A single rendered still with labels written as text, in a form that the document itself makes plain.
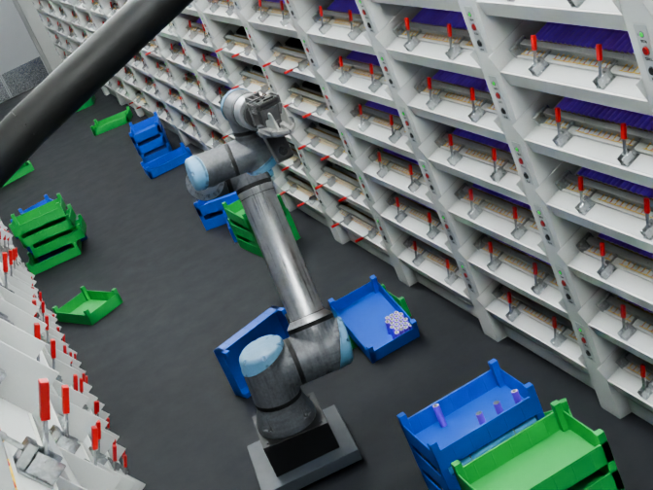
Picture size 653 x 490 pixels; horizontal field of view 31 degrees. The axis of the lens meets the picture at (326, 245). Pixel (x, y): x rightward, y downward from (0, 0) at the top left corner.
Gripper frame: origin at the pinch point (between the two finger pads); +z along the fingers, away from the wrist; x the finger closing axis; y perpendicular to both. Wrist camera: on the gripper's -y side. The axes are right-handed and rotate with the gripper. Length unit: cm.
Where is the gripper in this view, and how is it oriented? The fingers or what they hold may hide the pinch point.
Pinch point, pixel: (289, 132)
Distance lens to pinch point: 274.5
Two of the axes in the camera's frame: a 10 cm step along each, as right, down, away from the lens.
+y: -3.2, -8.7, -3.7
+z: 3.9, 2.4, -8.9
